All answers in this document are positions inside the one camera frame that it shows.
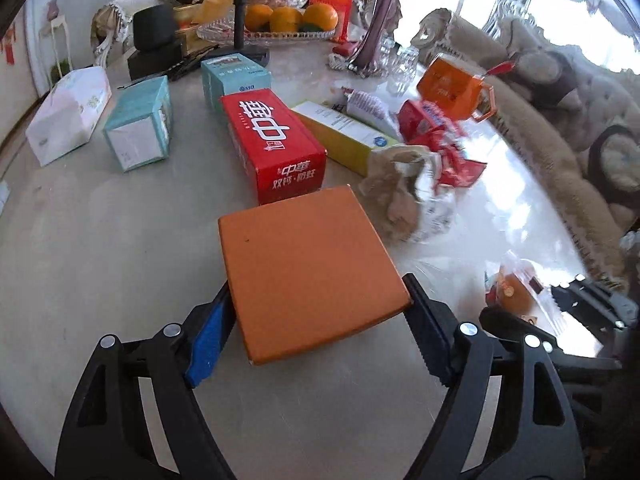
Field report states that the yellow white long box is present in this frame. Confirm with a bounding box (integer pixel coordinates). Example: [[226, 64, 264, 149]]
[[290, 101, 401, 177]]

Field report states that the red knot wall decoration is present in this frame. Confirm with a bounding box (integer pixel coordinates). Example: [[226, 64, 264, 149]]
[[0, 34, 19, 67]]

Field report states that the beige covered sofa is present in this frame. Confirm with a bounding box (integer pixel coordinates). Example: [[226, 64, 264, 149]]
[[410, 7, 640, 292]]

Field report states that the teal white box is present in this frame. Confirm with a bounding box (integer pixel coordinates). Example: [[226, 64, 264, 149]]
[[102, 76, 173, 173], [200, 53, 273, 111]]

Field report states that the white curtain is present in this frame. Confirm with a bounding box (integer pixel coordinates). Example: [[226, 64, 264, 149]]
[[481, 0, 539, 44]]

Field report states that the red rectangular box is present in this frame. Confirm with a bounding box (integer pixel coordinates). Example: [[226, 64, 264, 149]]
[[220, 88, 328, 206]]

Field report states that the glass fruit tray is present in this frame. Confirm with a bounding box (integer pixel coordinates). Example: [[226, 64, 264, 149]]
[[196, 20, 337, 47]]

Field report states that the orange fruit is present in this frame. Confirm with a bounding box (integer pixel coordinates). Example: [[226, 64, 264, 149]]
[[270, 6, 303, 33], [301, 2, 339, 33], [245, 4, 275, 32]]

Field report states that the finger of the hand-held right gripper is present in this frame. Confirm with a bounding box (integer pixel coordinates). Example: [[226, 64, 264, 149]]
[[550, 275, 640, 331], [479, 305, 571, 361]]

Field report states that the red greeting card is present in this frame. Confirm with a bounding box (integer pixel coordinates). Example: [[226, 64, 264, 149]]
[[307, 0, 357, 44]]

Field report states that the brown cream round-print cushion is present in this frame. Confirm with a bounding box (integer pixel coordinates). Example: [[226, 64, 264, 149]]
[[514, 49, 582, 112], [586, 124, 640, 207]]

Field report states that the red snack packet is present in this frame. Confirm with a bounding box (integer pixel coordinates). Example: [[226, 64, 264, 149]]
[[397, 100, 468, 147], [434, 139, 489, 189]]

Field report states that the white printed wrapper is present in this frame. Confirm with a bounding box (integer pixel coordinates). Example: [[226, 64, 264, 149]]
[[344, 88, 401, 136]]

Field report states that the black lamp stand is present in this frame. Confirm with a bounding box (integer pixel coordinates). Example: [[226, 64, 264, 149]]
[[204, 0, 272, 69]]

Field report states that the small white side table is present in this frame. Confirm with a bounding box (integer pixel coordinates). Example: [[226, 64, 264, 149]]
[[38, 13, 77, 92]]

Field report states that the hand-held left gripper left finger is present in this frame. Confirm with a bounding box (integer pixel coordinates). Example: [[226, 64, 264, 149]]
[[54, 280, 238, 480]]

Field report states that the tall purple glass vase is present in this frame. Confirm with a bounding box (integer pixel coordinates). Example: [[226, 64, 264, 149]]
[[345, 0, 404, 79]]

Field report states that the red-handled spoon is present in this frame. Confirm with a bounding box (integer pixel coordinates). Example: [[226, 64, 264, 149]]
[[479, 59, 517, 79]]

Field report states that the orange square box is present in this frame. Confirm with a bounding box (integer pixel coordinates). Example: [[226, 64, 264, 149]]
[[218, 185, 413, 367]]

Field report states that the clear packet of bread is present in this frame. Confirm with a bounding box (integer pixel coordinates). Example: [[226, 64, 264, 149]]
[[484, 250, 567, 337]]

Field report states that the orange mug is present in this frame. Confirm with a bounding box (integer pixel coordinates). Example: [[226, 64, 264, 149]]
[[416, 53, 496, 122]]

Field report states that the clear drinking glass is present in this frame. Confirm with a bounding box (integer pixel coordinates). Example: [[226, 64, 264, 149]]
[[394, 45, 422, 94], [381, 35, 402, 69]]

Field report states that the crumpled plastic bag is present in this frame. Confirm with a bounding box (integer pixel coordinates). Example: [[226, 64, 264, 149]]
[[359, 144, 458, 245]]

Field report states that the black cylinder speaker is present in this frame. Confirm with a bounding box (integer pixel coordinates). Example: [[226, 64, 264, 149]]
[[132, 4, 179, 54]]

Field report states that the white tissue pack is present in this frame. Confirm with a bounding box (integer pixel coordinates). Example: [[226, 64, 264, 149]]
[[26, 66, 113, 167]]

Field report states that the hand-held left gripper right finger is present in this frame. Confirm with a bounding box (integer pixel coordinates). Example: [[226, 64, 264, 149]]
[[402, 272, 588, 480]]

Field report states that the black cable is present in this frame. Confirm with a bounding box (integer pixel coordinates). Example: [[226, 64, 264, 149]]
[[117, 59, 202, 92]]

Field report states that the flat black box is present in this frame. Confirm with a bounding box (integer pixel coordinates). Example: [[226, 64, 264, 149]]
[[127, 40, 187, 81]]

